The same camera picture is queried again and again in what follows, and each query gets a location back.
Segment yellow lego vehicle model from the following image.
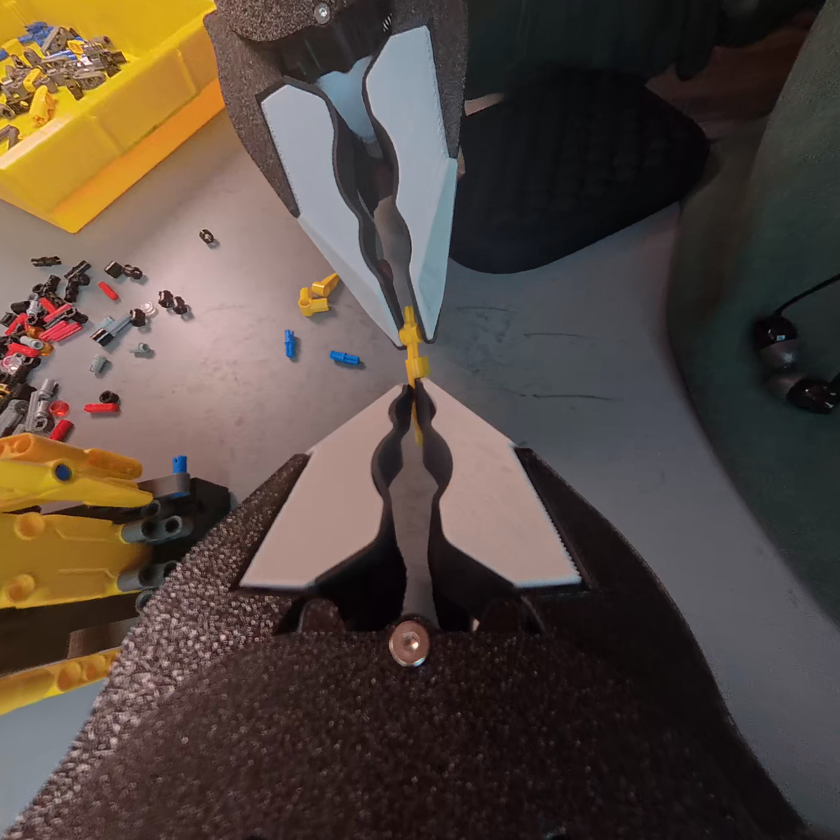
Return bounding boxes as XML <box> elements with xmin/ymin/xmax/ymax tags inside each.
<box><xmin>0</xmin><ymin>432</ymin><xmax>235</xmax><ymax>718</ymax></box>

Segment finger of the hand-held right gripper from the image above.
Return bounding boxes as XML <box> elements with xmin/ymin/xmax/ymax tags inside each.
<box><xmin>259</xmin><ymin>82</ymin><xmax>405</xmax><ymax>336</ymax></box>
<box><xmin>364</xmin><ymin>28</ymin><xmax>460</xmax><ymax>345</ymax></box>

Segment person's black pants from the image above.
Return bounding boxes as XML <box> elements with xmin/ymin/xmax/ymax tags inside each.
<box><xmin>449</xmin><ymin>62</ymin><xmax>711</xmax><ymax>275</ymax></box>

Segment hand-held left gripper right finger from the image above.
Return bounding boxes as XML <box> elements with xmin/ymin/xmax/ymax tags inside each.
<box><xmin>413</xmin><ymin>379</ymin><xmax>585</xmax><ymax>629</ymax></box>

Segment black wired earphones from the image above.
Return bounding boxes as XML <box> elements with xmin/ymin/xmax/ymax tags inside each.
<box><xmin>750</xmin><ymin>274</ymin><xmax>840</xmax><ymax>416</ymax></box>

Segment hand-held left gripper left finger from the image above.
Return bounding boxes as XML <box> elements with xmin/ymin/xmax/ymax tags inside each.
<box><xmin>238</xmin><ymin>383</ymin><xmax>410</xmax><ymax>632</ymax></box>

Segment yellow plastic bin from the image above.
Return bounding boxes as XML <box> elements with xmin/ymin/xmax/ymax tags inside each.
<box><xmin>0</xmin><ymin>0</ymin><xmax>228</xmax><ymax>235</ymax></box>

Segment scattered small lego pieces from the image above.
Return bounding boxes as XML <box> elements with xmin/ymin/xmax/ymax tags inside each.
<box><xmin>0</xmin><ymin>252</ymin><xmax>193</xmax><ymax>442</ymax></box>

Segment mixed lego piece heap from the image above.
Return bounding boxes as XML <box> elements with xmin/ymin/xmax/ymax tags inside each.
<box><xmin>0</xmin><ymin>20</ymin><xmax>130</xmax><ymax>151</ymax></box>

